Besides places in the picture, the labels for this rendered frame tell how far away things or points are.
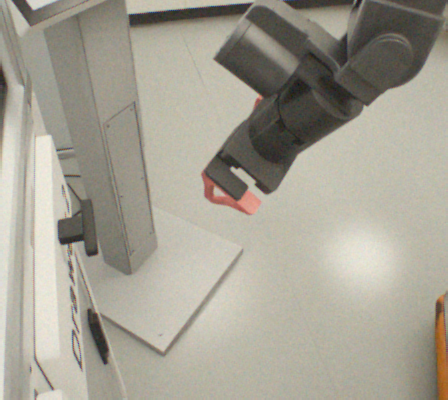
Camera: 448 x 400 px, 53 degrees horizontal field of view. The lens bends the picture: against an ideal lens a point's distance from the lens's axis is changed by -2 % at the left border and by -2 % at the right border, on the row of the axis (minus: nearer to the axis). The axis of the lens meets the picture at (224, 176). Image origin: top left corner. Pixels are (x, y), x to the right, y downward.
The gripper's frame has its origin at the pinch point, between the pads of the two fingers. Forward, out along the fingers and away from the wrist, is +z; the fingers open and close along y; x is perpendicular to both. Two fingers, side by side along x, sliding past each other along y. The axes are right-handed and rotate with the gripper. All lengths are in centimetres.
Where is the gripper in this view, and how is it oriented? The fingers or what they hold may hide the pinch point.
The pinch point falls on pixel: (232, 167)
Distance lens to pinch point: 54.4
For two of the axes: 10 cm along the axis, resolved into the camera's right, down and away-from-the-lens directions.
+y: -4.9, 6.9, -5.2
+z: -4.4, 3.2, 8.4
